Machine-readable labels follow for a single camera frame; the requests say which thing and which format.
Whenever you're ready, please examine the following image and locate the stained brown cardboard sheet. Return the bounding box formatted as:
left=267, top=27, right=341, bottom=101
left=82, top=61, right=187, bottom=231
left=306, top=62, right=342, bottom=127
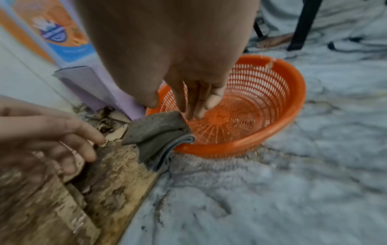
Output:
left=0, top=103, right=174, bottom=245

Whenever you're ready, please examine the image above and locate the orange plastic basket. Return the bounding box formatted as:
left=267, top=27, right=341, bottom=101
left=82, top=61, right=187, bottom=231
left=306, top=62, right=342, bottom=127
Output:
left=145, top=54, right=307, bottom=159

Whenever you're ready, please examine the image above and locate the person's right hand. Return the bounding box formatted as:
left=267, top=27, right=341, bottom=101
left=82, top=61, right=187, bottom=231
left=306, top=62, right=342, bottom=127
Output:
left=75, top=0, right=261, bottom=120

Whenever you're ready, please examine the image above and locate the purple cardboard display box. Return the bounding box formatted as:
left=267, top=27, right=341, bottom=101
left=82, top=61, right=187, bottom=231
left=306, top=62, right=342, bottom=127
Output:
left=52, top=65, right=149, bottom=121

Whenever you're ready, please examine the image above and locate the white bottle blue orange label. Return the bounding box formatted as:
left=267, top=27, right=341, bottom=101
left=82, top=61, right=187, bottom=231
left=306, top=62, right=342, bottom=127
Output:
left=0, top=0, right=98, bottom=70

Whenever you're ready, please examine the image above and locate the person's left hand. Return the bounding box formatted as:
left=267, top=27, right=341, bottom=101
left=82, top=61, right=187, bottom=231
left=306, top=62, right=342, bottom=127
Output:
left=0, top=95, right=107, bottom=176

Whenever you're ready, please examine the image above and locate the black folding stool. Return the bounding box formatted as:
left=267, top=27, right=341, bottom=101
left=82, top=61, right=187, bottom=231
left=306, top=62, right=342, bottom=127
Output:
left=243, top=0, right=323, bottom=53

